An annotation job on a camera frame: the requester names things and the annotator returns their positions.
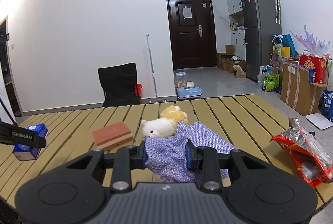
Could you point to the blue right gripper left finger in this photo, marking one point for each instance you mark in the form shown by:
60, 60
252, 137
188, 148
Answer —
142, 155

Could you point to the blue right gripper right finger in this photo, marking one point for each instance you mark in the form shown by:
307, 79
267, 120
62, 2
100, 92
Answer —
192, 158

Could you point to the blue small box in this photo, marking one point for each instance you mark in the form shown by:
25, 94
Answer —
27, 153

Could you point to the purple knit cloth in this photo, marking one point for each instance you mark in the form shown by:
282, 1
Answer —
167, 156

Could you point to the orange scrub sponge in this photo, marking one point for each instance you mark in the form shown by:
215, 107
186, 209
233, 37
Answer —
112, 136

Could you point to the white and yellow plush dog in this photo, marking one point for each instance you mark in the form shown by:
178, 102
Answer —
165, 126

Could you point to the blue pet feeder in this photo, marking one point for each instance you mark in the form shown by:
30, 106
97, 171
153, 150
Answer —
185, 89

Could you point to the red plastic bucket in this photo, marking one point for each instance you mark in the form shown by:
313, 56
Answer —
138, 90

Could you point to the black folding chair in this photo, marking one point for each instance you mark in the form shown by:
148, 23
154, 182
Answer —
118, 84

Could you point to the green snack bag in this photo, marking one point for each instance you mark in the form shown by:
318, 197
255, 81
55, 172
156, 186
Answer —
270, 82

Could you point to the red snack bag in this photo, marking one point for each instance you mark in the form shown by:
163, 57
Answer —
312, 162

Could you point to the white mop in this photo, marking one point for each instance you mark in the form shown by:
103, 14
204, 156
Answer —
152, 65

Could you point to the cardboard box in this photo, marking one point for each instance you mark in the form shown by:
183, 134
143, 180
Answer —
297, 92

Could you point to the white bathroom scale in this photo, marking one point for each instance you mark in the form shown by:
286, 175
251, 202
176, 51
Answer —
319, 121

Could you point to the dark wooden door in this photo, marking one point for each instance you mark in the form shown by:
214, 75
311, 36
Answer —
192, 33

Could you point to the red gift bag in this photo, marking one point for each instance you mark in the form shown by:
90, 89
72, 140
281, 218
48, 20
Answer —
317, 64

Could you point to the grey refrigerator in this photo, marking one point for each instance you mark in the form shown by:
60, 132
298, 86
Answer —
260, 24

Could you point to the black camera tripod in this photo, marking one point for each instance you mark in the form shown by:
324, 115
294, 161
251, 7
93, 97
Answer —
7, 112

